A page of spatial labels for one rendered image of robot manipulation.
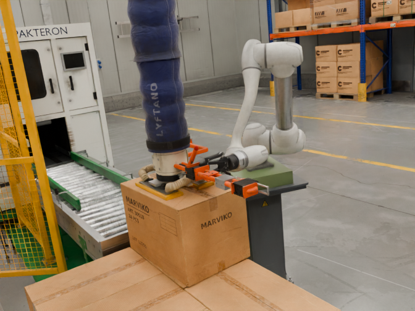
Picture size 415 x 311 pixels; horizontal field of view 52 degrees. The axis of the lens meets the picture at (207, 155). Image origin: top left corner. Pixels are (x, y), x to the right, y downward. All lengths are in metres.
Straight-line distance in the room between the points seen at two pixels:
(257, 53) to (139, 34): 0.65
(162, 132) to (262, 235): 1.12
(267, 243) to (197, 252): 0.91
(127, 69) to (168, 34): 10.32
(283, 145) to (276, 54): 0.62
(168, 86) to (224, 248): 0.84
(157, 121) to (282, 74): 0.74
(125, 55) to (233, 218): 10.44
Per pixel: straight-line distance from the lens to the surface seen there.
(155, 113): 2.07
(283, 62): 2.33
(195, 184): 2.18
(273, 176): 2.63
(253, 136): 2.66
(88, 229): 2.81
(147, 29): 2.04
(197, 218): 2.01
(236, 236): 2.20
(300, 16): 10.88
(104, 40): 12.10
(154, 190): 2.16
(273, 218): 2.84
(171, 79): 2.07
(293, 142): 2.65
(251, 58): 2.33
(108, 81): 12.11
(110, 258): 2.51
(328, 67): 10.44
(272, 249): 2.93
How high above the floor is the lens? 1.67
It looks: 15 degrees down
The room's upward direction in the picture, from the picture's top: 6 degrees counter-clockwise
